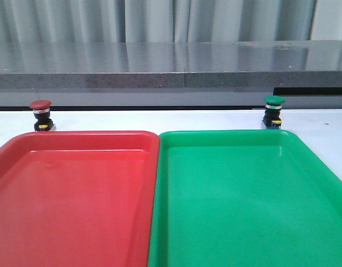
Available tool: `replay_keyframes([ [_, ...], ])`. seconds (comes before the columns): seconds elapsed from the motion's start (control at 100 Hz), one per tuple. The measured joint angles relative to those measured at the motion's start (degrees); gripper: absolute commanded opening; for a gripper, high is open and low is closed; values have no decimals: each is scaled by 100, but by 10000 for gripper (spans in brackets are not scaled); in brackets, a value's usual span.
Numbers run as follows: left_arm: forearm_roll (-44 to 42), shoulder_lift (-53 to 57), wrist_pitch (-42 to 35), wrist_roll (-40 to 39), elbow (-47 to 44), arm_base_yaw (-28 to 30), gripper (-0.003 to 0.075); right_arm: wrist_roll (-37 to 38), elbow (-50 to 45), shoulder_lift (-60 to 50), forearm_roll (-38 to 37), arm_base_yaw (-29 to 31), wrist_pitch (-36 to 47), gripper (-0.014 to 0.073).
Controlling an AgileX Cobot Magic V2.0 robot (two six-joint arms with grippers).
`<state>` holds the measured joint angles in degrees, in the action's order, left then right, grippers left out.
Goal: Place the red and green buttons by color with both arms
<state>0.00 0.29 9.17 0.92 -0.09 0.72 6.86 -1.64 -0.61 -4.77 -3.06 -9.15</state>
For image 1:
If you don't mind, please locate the green mushroom push button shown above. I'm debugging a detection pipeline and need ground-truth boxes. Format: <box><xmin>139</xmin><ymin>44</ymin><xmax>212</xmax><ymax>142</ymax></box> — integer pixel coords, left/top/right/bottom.
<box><xmin>262</xmin><ymin>95</ymin><xmax>285</xmax><ymax>130</ymax></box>

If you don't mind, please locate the red mushroom push button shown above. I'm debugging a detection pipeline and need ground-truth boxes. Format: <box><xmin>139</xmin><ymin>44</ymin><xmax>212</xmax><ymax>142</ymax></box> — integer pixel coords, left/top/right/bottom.
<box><xmin>29</xmin><ymin>99</ymin><xmax>56</xmax><ymax>131</ymax></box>

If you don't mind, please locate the green plastic tray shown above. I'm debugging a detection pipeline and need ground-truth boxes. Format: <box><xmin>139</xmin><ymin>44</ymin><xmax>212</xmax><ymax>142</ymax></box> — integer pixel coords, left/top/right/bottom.
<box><xmin>148</xmin><ymin>130</ymin><xmax>342</xmax><ymax>266</ymax></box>

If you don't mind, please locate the red plastic tray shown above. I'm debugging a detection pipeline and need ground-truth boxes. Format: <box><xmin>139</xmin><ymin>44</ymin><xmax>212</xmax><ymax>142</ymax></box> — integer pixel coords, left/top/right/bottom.
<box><xmin>0</xmin><ymin>131</ymin><xmax>160</xmax><ymax>266</ymax></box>

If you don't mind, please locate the grey stone counter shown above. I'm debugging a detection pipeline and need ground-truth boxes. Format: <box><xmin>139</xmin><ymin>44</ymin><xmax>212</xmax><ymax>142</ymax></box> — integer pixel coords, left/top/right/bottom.
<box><xmin>0</xmin><ymin>41</ymin><xmax>342</xmax><ymax>110</ymax></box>

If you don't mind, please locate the grey pleated curtain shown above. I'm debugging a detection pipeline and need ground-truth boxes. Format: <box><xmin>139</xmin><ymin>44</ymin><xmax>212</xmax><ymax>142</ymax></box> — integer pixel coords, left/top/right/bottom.
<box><xmin>0</xmin><ymin>1</ymin><xmax>342</xmax><ymax>43</ymax></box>

